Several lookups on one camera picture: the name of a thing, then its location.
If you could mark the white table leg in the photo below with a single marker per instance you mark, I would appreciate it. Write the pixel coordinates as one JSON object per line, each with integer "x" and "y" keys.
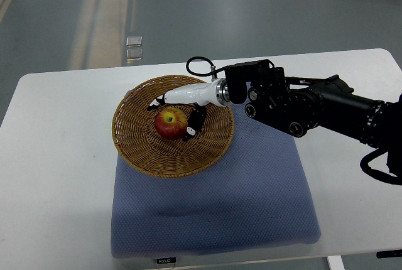
{"x": 335, "y": 263}

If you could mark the black table label tag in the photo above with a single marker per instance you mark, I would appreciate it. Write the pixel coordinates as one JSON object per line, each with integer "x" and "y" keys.
{"x": 166, "y": 260}

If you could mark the upper floor marker tile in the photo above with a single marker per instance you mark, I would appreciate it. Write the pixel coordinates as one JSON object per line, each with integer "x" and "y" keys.
{"x": 134, "y": 40}

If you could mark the lower floor marker tile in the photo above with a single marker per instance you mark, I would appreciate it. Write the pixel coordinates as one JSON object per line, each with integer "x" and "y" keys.
{"x": 133, "y": 54}

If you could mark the red apple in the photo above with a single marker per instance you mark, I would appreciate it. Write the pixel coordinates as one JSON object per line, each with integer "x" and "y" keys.
{"x": 171, "y": 123}

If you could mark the blue-grey padded mat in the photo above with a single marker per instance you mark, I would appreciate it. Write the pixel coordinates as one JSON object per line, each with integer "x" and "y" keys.
{"x": 256, "y": 195}

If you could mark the brown wicker basket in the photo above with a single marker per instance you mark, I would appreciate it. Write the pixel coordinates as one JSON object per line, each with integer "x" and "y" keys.
{"x": 138, "y": 143}

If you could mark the floor marker tile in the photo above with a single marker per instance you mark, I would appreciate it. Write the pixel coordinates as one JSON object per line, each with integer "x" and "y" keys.
{"x": 133, "y": 54}
{"x": 134, "y": 40}

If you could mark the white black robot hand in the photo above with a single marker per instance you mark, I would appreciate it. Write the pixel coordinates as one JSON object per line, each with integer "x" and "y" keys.
{"x": 198, "y": 95}

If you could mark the black table control panel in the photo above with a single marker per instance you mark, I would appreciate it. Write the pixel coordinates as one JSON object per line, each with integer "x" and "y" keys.
{"x": 389, "y": 254}

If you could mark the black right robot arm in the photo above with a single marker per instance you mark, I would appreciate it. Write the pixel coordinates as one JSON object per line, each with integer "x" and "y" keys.
{"x": 296, "y": 105}

